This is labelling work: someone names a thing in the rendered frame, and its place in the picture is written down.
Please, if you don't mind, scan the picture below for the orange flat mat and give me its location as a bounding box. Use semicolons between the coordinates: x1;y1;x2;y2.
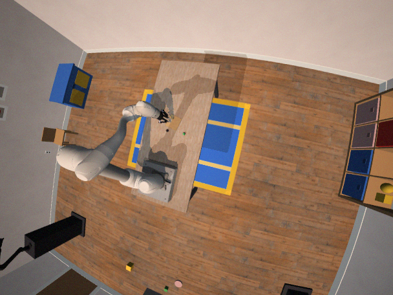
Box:
166;114;182;131

